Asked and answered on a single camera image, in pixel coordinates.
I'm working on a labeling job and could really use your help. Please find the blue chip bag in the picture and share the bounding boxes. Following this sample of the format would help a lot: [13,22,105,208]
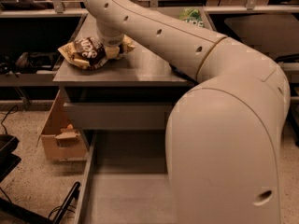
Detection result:
[169,64,199,85]

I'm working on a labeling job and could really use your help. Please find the open middle drawer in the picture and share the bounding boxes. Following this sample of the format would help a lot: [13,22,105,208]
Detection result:
[74,131,177,224]

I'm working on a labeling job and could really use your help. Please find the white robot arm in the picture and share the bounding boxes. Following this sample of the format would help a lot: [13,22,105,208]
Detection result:
[83,0,290,224]

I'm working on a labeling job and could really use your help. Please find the closed top drawer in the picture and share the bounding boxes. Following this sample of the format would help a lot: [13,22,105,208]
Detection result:
[64,103,172,131]

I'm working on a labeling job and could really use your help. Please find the black chair base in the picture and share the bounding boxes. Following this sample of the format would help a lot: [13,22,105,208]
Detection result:
[0,134,81,224]

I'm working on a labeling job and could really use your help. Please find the grey drawer cabinet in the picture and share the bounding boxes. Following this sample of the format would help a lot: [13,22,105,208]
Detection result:
[52,7,219,133]

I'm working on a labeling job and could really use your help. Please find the black cable on floor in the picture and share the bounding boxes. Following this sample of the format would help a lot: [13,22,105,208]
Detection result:
[0,105,20,135]

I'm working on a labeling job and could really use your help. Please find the cardboard box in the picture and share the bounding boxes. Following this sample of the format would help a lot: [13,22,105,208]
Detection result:
[40,92,88,161]

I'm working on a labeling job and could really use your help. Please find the green chip bag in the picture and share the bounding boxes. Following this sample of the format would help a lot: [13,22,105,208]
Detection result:
[178,8,204,27]

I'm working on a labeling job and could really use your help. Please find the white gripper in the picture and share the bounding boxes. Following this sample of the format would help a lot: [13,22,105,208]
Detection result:
[96,20,124,59]

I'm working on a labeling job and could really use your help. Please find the black headphones on shelf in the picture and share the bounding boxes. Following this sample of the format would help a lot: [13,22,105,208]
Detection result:
[15,52,58,74]

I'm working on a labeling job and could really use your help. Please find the brown chip bag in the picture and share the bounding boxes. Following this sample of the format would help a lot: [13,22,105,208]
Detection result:
[58,36,135,70]

